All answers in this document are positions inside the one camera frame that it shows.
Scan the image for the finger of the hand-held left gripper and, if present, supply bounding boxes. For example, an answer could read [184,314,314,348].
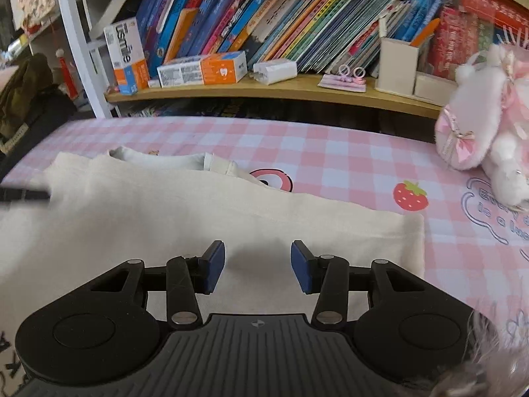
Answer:
[0,187,51,206]

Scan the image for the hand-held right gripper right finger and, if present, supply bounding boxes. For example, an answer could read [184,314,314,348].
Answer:
[291,240,428,329]

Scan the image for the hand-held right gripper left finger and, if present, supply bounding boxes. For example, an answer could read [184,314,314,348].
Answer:
[89,240,226,329]

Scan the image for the cream t-shirt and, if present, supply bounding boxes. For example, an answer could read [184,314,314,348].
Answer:
[0,146,426,340]

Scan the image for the dark olive clothing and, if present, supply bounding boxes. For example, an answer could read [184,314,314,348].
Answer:
[0,53,79,174]

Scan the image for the pink checked bed sheet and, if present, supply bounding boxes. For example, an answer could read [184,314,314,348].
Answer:
[0,116,529,385]

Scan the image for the tall white orange box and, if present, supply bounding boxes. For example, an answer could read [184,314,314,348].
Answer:
[103,17,150,95]

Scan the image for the wooden shelf board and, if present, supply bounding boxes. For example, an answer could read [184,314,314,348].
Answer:
[105,72,445,118]

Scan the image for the pink scissors on shelf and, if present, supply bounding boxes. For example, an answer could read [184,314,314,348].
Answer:
[318,65,368,92]

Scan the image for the small white packet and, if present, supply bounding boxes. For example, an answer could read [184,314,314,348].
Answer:
[253,59,298,85]

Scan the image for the flat white orange box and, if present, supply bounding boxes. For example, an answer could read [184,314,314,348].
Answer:
[157,51,248,88]

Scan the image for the white pen holder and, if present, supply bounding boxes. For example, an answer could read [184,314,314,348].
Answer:
[375,37,420,96]

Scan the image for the low white box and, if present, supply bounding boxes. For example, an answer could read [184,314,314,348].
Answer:
[414,71,457,106]

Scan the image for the pink white plush bunny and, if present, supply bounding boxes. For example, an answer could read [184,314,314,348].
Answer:
[434,43,529,207]

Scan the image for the row of colourful books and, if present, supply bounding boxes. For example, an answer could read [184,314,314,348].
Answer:
[134,0,529,81]

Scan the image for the white metal post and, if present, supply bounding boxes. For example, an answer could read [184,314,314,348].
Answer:
[54,0,112,118]

